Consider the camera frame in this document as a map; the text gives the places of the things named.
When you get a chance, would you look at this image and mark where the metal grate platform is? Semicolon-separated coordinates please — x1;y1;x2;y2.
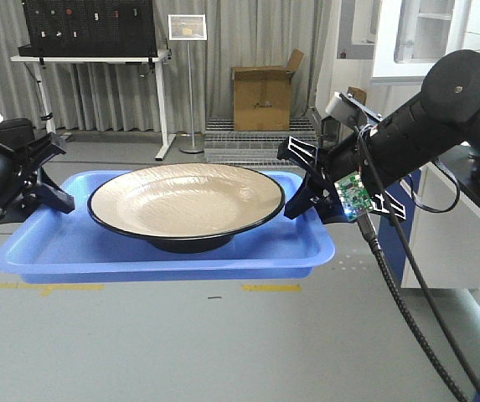
204;118;317;168

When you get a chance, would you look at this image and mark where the white lab cabinet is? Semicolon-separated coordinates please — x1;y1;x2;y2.
373;137;480;336

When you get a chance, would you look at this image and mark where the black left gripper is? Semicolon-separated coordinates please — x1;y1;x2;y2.
0;125;75;223

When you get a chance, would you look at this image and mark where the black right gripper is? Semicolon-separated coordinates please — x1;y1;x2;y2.
277;137;405;223

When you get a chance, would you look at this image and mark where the white standing desk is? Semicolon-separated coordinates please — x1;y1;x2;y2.
10;49;175;161

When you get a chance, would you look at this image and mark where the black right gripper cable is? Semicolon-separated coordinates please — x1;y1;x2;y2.
348;121;480;402

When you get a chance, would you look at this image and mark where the blue plastic tray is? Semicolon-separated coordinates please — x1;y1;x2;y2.
0;170;335;284

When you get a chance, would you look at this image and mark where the beige plate with black rim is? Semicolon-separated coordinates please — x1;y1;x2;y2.
87;162;286;253

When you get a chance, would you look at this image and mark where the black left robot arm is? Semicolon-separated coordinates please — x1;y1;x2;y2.
0;132;75;224

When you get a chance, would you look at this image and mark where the sign on metal stand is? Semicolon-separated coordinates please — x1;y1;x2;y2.
168;14;207;154

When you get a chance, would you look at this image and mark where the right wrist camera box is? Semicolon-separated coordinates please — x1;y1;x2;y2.
325;92;383;127

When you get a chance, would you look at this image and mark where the green circuit board right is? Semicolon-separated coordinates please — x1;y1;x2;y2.
334;171;374;222

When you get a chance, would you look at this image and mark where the black pegboard panel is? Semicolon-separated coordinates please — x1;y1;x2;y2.
18;0;157;58

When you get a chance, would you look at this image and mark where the brown cardboard box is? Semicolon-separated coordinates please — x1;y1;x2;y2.
232;49;304;131

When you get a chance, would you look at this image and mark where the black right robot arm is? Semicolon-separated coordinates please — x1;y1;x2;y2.
277;49;480;223

